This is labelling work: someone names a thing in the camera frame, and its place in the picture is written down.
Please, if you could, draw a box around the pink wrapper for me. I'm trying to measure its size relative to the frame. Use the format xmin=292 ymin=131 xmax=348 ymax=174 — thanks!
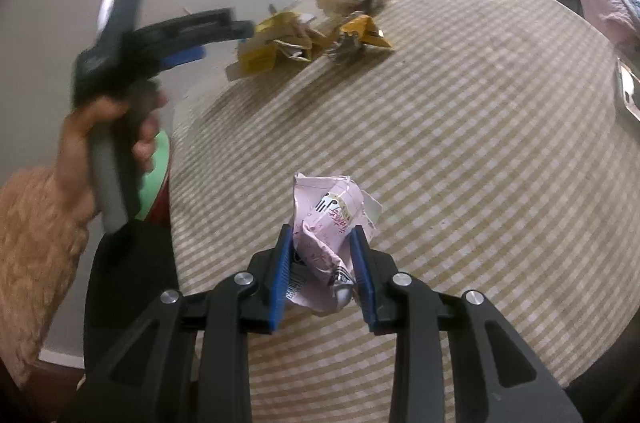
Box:
xmin=288 ymin=173 xmax=383 ymax=316

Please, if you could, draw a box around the yellow crushed carton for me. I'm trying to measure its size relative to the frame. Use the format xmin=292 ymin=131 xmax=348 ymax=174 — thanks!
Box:
xmin=226 ymin=12 xmax=332 ymax=82

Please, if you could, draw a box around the small yellow gold wrapper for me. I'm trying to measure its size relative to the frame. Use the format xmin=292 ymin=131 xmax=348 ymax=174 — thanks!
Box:
xmin=326 ymin=13 xmax=392 ymax=65

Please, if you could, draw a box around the person left hand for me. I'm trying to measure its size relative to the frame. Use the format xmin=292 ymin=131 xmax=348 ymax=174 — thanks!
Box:
xmin=54 ymin=91 xmax=167 ymax=227

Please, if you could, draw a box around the red bin with green rim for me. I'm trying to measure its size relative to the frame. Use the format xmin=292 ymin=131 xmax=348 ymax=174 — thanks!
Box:
xmin=136 ymin=130 xmax=171 ymax=226

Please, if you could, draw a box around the striped woven table mat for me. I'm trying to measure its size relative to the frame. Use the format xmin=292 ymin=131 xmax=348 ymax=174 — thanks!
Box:
xmin=168 ymin=0 xmax=640 ymax=423

